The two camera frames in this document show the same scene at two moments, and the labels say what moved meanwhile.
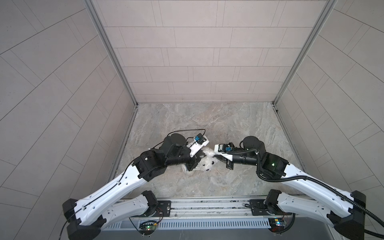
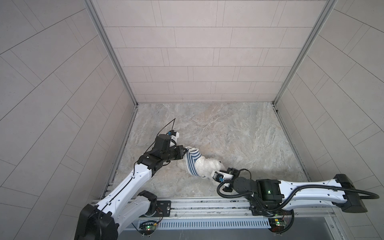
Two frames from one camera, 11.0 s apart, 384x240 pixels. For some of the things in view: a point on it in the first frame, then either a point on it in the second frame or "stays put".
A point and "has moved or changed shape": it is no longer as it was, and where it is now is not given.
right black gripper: (228, 162) to (232, 172)
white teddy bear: (208, 162) has moved or changed shape
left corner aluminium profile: (92, 9) stays put
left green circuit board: (148, 228) stays put
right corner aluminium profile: (310, 42) stays put
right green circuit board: (277, 224) stays put
